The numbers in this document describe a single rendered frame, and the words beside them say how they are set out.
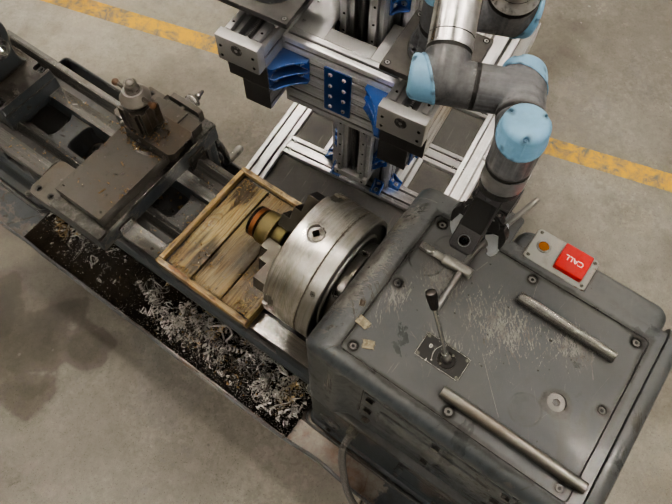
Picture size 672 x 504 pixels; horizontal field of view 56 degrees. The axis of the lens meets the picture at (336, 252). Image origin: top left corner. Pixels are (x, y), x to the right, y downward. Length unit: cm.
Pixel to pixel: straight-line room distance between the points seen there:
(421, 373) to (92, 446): 162
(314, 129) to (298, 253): 149
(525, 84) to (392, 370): 54
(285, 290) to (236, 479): 122
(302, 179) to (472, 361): 154
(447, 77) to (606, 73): 251
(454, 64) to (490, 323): 49
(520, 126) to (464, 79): 13
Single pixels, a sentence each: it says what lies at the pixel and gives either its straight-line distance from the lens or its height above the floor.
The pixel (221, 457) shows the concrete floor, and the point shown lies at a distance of 243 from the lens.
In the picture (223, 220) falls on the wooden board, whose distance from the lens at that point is 173.
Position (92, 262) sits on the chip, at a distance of 217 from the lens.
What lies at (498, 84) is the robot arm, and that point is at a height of 163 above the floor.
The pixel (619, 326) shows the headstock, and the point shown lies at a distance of 131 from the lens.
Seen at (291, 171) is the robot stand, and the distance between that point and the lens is 261.
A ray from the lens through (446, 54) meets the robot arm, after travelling 104.
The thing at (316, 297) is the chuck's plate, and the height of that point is 119.
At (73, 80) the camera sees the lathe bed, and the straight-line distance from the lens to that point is 217.
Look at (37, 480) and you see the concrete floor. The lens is 260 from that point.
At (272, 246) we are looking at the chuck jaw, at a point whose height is 111.
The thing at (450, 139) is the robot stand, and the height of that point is 21.
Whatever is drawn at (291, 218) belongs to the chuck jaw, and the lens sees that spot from 142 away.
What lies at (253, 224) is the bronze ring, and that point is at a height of 111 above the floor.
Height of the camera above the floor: 238
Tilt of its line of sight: 63 degrees down
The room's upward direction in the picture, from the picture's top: 2 degrees clockwise
